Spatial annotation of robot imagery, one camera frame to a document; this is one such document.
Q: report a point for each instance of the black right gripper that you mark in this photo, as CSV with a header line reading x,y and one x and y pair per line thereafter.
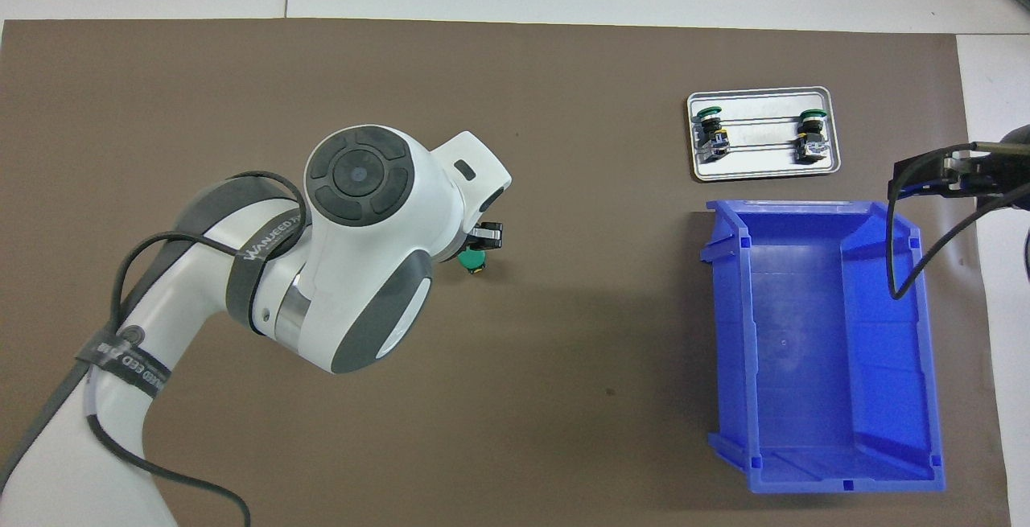
x,y
1014,173

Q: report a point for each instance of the silver metal tray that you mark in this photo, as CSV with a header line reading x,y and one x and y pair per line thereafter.
x,y
764,169

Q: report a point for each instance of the blue plastic storage bin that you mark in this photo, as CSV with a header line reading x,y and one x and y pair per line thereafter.
x,y
813,366

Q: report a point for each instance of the brown table mat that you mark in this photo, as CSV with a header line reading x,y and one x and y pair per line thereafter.
x,y
603,350

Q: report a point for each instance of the green push button switch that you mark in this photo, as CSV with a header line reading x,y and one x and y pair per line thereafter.
x,y
711,137
472,260
811,145

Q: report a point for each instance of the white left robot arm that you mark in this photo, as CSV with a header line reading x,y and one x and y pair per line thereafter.
x,y
362,269

